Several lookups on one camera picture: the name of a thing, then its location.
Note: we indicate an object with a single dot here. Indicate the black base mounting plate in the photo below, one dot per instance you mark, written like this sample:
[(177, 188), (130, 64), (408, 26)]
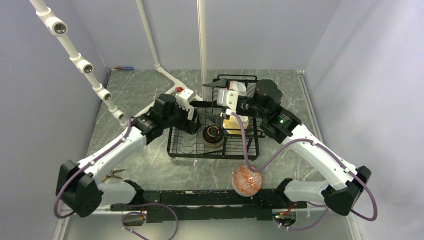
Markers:
[(196, 205)]

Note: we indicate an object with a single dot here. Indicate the red patterned bowl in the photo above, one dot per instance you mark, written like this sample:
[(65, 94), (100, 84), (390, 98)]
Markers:
[(238, 87)]

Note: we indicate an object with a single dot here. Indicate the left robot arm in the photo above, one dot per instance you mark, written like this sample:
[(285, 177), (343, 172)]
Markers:
[(80, 185)]

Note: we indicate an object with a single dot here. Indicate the blue yellow patterned bowl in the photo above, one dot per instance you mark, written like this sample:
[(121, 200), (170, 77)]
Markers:
[(232, 126)]

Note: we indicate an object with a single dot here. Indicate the red blue screwdriver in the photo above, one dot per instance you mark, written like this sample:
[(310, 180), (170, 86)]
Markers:
[(124, 68)]

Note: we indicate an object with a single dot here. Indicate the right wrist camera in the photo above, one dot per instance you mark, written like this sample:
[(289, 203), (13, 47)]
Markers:
[(227, 98)]

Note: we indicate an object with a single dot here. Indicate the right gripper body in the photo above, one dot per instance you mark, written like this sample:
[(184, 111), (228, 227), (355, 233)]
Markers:
[(248, 107)]

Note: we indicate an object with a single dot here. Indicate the black wire dish rack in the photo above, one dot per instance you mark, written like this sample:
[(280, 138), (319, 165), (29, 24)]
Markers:
[(184, 145)]

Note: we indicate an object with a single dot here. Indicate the brown glazed bowl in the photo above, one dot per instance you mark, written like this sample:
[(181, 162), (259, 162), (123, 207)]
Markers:
[(211, 138)]

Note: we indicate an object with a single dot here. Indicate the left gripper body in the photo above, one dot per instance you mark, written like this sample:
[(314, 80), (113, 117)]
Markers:
[(186, 124)]

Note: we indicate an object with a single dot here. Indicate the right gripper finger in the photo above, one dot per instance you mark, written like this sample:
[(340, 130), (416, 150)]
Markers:
[(219, 83), (215, 119)]

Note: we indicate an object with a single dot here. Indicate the yellow handled pliers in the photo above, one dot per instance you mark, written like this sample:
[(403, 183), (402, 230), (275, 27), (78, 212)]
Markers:
[(113, 175)]

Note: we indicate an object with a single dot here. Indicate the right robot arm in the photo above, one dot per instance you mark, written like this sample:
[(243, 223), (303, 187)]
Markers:
[(343, 182)]

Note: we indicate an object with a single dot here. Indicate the orange geometric patterned bowl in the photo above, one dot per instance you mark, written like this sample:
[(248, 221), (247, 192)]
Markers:
[(245, 182)]

